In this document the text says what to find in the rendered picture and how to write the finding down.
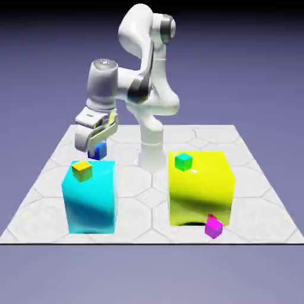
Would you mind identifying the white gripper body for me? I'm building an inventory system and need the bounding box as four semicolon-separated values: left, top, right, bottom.
74;115;119;153

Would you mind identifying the small blue cube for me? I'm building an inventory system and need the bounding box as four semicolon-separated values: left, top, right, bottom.
87;141;108;161

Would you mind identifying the small orange cube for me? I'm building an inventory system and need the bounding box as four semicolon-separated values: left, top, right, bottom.
71;160;93;183

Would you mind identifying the small green cube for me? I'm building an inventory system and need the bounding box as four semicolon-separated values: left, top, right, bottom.
174;152;194;172

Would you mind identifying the small magenta cube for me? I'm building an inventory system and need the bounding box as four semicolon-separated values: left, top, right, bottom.
204;217;224;240

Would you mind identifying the large cyan box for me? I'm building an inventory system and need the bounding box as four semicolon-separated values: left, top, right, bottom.
61;160;119;235

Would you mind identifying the large yellow box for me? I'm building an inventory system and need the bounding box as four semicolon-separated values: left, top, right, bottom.
167;150;236;227

